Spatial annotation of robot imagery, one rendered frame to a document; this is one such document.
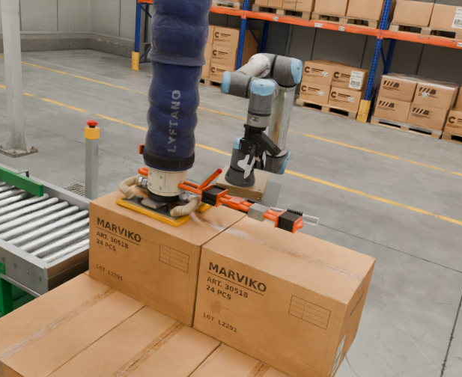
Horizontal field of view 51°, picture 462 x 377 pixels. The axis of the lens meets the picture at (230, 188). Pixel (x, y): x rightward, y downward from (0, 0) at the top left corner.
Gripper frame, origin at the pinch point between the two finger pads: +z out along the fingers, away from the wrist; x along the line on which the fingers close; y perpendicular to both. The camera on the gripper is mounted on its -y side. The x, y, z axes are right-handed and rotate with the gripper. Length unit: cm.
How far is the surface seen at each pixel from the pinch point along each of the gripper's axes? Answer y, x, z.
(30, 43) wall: 952, -642, 100
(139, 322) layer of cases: 29, 32, 67
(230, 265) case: -4.9, 21.1, 30.5
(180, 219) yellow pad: 26.3, 11.3, 25.2
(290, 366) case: -36, 21, 63
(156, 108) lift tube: 43.0, 11.3, -19.2
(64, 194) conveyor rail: 144, -29, 63
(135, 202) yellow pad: 50, 13, 24
